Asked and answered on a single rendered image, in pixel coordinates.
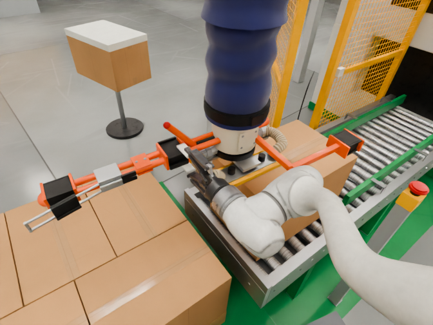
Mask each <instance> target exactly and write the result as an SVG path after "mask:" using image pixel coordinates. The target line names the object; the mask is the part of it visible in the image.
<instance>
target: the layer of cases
mask: <svg viewBox="0 0 433 325"><path fill-rule="evenodd" d="M81 206H82V208H80V209H78V210H77V211H75V212H73V213H71V214H69V215H68V216H66V217H64V218H63V219H61V220H59V221H58V220H57V219H56V218H55V219H54V220H52V221H50V222H48V223H46V224H45V225H43V226H41V227H39V228H38V229H36V230H34V231H33V232H32V233H30V232H29V231H28V229H27V228H26V227H25V225H24V224H23V222H26V221H29V220H30V219H32V218H34V217H36V216H38V215H40V214H41V213H43V212H45V211H47V210H48V208H47V207H43V206H41V205H39V203H38V202H37V200H36V201H33V202H30V203H28V204H25V205H22V206H20V207H17V208H14V209H12V210H9V211H7V212H5V214H4V213H1V214H0V325H209V324H211V323H212V322H213V321H214V320H216V319H217V318H219V316H221V315H222V314H223V313H225V312H226V309H227V302H228V298H229V290H230V286H231V279H232V276H230V274H229V273H228V272H227V270H226V269H225V268H224V267H223V265H222V264H221V262H220V261H219V260H218V259H217V257H216V256H215V255H214V253H213V252H212V251H211V250H210V249H209V247H208V246H207V244H206V243H205V242H204V241H203V239H202V238H201V237H200V235H199V234H198V233H197V232H196V230H195V229H194V227H192V225H191V224H190V223H189V221H187V219H186V218H185V216H184V215H183V214H182V212H181V211H180V210H179V209H178V207H177V206H176V204H175V203H174V202H173V201H172V200H171V198H170V197H169V195H168V194H167V193H166V192H165V191H164V189H163V188H162V187H161V185H160V184H159V183H158V181H157V180H156V179H155V178H154V176H153V175H152V174H151V172H148V173H145V174H142V175H140V176H138V175H137V179H136V180H134V181H131V182H127V183H126V184H124V185H122V186H119V187H116V188H114V189H111V190H108V191H106V192H103V193H100V194H98V195H96V196H94V197H93V198H91V199H89V200H88V201H86V202H84V203H82V204H81Z"/></svg>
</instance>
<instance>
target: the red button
mask: <svg viewBox="0 0 433 325"><path fill-rule="evenodd" d="M409 188H410V193H411V194H412V195H414V196H416V197H419V196H420V195H427V194H428V192H429V188H428V186H427V185H426V184H424V183H422V182H419V181H411V182H410V183H409Z"/></svg>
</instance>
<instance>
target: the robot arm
mask: <svg viewBox="0 0 433 325"><path fill-rule="evenodd" d="M177 148H178V149H179V150H180V151H181V152H182V153H183V154H184V155H185V156H186V157H187V158H188V159H189V158H190V160H191V161H192V163H193V164H194V165H195V167H196V168H197V170H198V171H199V173H197V172H194V171H195V170H196V169H195V168H194V167H193V166H192V165H191V164H190V163H188V164H185V165H183V166H181V167H182V168H183V169H184V170H185V171H186V172H187V173H188V175H187V178H191V179H190V181H191V183H192V184H193V185H194V186H195V187H196V188H197V189H198V190H199V191H200V192H201V193H202V194H203V196H204V197H205V198H206V199H208V200H209V201H210V202H211V204H212V208H213V209H214V210H215V211H216V212H217V213H218V215H219V216H220V218H221V219H222V220H224V222H225V223H226V225H227V228H228V230H229V231H230V232H231V234H232V235H233V236H234V237H235V239H236V240H237V241H238V242H239V243H240V244H241V245H242V246H244V247H245V248H246V249H247V250H248V251H250V252H251V253H252V254H253V255H255V256H257V257H258V258H261V259H266V258H269V257H271V256H273V255H274V254H276V253H277V252H278V251H280V250H281V249H282V247H283V246H284V244H285V235H284V232H283V229H282V227H281V225H282V224H283V223H284V222H285V221H287V220H289V219H290V218H294V219H295V218H297V217H303V216H310V215H312V214H314V213H315V212H316V211H318V213H319V216H320V220H321V224H322V228H323V233H324V236H325V241H326V244H327V248H328V251H329V255H330V257H331V260H332V263H333V264H334V267H335V268H336V271H337V272H338V273H339V275H340V277H341V278H342V279H343V280H344V282H345V283H346V284H347V285H348V286H349V288H350V289H351V290H352V291H353V292H355V293H356V294H357V295H358V296H359V297H361V298H362V299H363V300H364V301H365V302H366V303H368V304H369V305H370V306H372V307H373V308H374V309H375V310H377V311H378V312H380V313H381V314H382V315H384V316H385V317H386V318H388V319H389V320H390V321H391V322H393V323H394V324H395V325H433V266H425V265H421V264H414V263H410V262H403V261H397V260H394V259H389V258H386V257H383V256H381V255H378V254H377V253H375V252H373V251H372V250H371V249H370V248H369V247H368V246H367V245H366V243H365V241H364V240H363V238H362V236H361V235H360V233H359V231H358V229H357V227H356V225H355V224H354V222H353V220H352V219H351V216H350V215H349V213H348V211H347V209H346V207H345V206H344V204H343V203H342V201H341V200H340V198H339V197H338V196H337V195H336V194H335V193H333V192H332V191H330V190H328V189H326V188H324V187H323V177H322V175H321V174H320V172H319V171H318V170H317V169H315V168H313V167H312V166H308V165H303V166H297V167H295V168H292V169H290V170H288V171H286V172H285V173H283V174H281V175H280V176H279V177H277V178H276V179H275V180H273V181H272V182H271V183H270V184H268V185H267V186H266V188H264V189H263V190H262V191H261V192H260V193H258V194H256V195H254V196H252V197H248V198H247V197H246V196H245V195H244V194H243V193H242V192H241V191H240V190H239V189H238V188H237V187H235V186H233V185H230V184H229V183H228V182H227V181H226V180H225V179H222V178H218V177H217V176H216V175H215V173H214V172H213V169H212V168H214V167H215V166H214V164H213V163H211V162H209V161H208V160H207V159H206V158H205V157H204V156H203V155H202V154H201V153H200V152H199V151H198V150H197V149H196V148H195V149H194V150H191V149H190V148H189V147H188V146H187V145H186V144H185V143H182V144H179V145H177Z"/></svg>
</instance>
